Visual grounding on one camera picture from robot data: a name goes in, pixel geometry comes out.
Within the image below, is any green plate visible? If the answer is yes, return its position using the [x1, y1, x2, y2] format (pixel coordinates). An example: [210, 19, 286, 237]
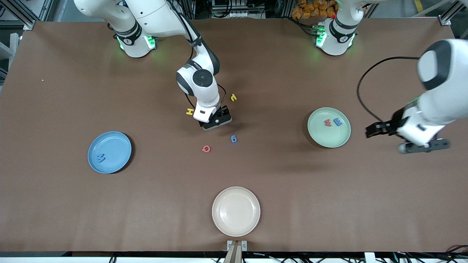
[307, 107, 351, 148]

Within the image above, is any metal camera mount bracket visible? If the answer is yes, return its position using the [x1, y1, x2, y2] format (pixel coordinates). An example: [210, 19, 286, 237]
[227, 240, 248, 263]

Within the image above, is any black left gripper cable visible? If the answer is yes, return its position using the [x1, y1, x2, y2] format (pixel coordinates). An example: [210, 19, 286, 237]
[357, 56, 421, 125]

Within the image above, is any grey metal side frame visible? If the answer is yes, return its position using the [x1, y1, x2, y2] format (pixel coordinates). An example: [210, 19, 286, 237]
[0, 32, 19, 85]

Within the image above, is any blue plate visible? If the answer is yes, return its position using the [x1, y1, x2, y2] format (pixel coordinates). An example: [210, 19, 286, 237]
[87, 131, 132, 174]

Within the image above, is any aluminium frame profile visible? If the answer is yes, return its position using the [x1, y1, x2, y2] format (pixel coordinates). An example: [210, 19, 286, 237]
[0, 0, 37, 31]
[437, 0, 468, 26]

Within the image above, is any pile of orange packets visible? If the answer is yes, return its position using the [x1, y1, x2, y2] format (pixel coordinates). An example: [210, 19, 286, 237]
[291, 0, 339, 19]

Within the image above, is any beige plate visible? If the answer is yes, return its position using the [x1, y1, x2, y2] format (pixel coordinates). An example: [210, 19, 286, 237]
[212, 187, 261, 237]

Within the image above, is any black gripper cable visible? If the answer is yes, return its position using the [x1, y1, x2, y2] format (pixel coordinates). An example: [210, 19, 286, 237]
[166, 0, 227, 108]
[357, 56, 421, 125]

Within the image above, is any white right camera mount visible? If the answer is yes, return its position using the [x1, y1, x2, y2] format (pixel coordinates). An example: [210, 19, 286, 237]
[193, 100, 220, 123]

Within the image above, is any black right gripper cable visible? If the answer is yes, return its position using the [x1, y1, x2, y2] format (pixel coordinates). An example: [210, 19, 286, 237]
[166, 0, 227, 108]

